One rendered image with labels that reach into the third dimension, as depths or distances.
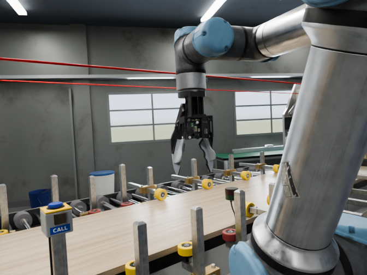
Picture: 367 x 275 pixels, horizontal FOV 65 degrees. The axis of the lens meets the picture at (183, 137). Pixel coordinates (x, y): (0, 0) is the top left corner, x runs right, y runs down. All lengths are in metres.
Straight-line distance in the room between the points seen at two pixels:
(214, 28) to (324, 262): 0.44
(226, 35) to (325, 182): 0.37
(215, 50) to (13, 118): 5.90
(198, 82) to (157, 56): 5.64
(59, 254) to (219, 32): 0.72
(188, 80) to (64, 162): 5.59
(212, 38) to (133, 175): 5.66
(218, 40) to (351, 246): 0.42
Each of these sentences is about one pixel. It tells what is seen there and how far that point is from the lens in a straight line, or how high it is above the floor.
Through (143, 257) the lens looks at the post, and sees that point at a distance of 1.05.
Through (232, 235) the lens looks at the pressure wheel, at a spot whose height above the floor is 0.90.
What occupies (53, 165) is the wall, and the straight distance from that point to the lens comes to 6.23.
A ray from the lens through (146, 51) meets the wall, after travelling 6.32.
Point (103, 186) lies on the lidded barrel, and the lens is 5.64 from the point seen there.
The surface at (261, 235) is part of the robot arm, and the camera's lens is 0.42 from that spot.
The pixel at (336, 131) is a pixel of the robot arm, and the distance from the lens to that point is 0.33.
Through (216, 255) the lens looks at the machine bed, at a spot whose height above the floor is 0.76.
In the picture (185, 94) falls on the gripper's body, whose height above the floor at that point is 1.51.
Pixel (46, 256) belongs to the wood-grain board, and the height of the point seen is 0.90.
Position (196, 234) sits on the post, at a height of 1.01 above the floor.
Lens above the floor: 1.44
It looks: 3 degrees down
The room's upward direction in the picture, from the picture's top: 3 degrees counter-clockwise
